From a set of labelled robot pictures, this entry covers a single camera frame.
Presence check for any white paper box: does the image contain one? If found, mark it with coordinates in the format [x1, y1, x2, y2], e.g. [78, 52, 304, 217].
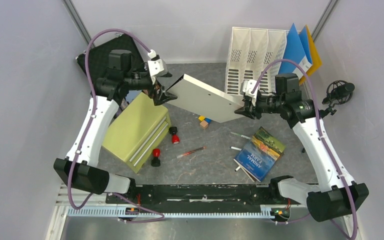
[166, 74, 244, 123]

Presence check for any green drawer cabinet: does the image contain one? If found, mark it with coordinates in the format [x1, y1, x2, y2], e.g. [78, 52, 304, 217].
[102, 93, 172, 174]

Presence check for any Animal Farm book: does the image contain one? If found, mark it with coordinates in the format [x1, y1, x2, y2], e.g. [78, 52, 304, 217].
[233, 127, 286, 183]

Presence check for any blue plastic folder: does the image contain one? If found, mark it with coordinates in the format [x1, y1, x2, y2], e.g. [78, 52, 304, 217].
[278, 23, 313, 79]

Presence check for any orange plastic folder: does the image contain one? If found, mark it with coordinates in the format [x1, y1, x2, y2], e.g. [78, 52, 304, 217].
[298, 25, 323, 76]

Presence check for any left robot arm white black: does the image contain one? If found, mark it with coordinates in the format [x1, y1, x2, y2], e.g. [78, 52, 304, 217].
[53, 49, 177, 204]

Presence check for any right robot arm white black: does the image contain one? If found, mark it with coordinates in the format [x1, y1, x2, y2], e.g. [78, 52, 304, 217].
[235, 73, 369, 222]

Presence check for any red black stamp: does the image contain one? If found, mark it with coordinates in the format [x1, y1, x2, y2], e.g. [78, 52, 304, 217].
[151, 148, 161, 167]
[169, 126, 180, 145]

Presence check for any blue cylinder block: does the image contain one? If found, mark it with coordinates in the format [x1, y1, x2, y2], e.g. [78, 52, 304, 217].
[204, 118, 212, 124]

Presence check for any blue capped white marker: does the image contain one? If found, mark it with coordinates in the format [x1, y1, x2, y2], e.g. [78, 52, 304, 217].
[230, 146, 242, 151]

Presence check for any wooden cube block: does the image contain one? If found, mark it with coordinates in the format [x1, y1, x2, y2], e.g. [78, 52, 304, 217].
[199, 120, 209, 129]

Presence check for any black poker chip case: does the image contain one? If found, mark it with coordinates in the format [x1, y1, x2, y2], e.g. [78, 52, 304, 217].
[76, 34, 148, 100]

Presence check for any red pen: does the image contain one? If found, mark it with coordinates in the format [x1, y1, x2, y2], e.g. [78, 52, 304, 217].
[176, 146, 206, 159]

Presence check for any white file organizer rack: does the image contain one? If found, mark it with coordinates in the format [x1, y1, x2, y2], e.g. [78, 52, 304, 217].
[224, 27, 289, 96]

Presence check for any black microphone on tripod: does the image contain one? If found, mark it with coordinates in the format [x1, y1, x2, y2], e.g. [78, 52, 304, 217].
[301, 80, 357, 154]

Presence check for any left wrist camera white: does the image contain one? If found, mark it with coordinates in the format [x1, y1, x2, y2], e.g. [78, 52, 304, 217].
[147, 49, 173, 84]

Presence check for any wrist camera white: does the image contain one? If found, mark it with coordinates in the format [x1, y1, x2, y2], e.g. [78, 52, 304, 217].
[147, 49, 173, 84]
[240, 79, 258, 98]

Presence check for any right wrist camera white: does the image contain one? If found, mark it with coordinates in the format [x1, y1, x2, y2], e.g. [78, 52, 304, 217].
[240, 79, 258, 98]

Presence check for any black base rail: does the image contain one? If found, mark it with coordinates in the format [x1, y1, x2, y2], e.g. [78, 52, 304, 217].
[125, 184, 297, 214]

